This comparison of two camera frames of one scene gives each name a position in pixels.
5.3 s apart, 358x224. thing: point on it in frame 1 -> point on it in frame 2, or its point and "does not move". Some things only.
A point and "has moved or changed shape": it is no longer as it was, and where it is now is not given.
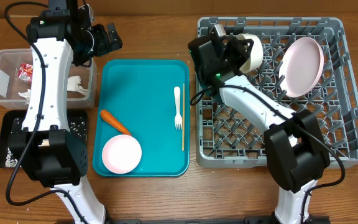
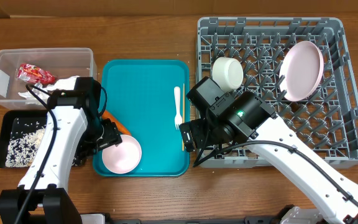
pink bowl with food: (121, 154) does not move
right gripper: (236, 45) -> (200, 140)
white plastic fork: (178, 120) does not move
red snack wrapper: (25, 72) does not move
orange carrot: (107, 117) does not move
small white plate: (256, 56) has moved or changed shape
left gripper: (104, 44) -> (112, 137)
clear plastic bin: (10, 82) does not move
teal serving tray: (150, 99) does not move
